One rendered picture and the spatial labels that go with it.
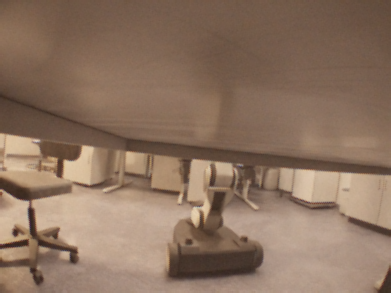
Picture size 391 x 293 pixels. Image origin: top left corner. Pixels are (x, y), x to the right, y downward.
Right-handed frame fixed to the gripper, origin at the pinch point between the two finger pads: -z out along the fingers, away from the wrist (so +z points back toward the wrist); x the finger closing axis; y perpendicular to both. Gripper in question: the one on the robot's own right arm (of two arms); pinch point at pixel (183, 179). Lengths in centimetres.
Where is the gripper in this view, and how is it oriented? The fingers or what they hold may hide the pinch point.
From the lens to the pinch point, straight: 110.9
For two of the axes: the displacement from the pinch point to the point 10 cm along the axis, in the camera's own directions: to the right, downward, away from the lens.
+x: 2.3, -2.4, -9.4
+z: 0.7, -9.6, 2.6
